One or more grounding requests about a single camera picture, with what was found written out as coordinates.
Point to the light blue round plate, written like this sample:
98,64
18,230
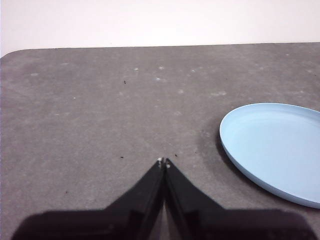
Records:
275,150

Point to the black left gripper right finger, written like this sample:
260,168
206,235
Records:
225,225

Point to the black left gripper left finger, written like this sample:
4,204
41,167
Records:
105,225

